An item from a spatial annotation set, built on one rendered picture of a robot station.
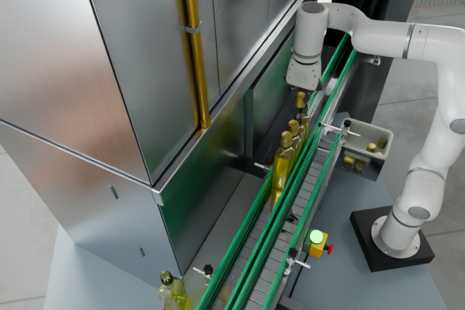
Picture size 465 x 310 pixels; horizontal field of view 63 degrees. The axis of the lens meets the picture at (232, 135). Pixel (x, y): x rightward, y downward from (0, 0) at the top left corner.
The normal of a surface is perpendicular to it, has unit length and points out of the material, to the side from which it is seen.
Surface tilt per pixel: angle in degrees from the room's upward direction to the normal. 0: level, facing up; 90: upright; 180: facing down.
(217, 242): 0
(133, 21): 90
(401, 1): 90
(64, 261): 0
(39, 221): 0
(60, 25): 90
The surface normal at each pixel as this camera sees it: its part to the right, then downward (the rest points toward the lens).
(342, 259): -0.03, -0.67
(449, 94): -0.74, 0.03
